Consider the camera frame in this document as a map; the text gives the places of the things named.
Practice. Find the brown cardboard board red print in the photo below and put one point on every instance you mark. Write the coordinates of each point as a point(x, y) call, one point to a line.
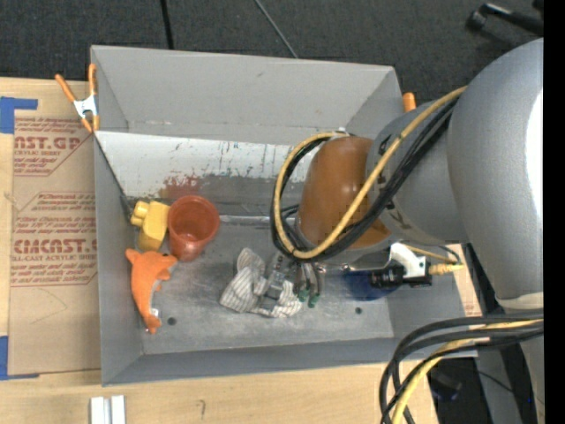
point(48, 316)

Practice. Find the yellow toy block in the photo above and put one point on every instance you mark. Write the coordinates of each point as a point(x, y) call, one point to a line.
point(152, 223)

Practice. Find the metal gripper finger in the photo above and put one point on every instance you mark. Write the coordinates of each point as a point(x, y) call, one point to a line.
point(279, 263)
point(276, 281)

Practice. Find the dark blue round object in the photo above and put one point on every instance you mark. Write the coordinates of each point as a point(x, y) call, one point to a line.
point(359, 287)

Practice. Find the black cylinder on white bracket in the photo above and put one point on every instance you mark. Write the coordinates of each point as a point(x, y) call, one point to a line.
point(408, 263)

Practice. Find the orange toy dolphin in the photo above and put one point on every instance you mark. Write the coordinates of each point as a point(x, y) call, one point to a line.
point(145, 281)

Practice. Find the grey metal bin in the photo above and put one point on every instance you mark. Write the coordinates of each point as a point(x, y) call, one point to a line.
point(265, 334)

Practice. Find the orange plastic cup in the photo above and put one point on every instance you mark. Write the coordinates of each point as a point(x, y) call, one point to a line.
point(194, 223)

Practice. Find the white striped cloth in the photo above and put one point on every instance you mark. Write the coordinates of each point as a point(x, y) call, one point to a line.
point(240, 289)

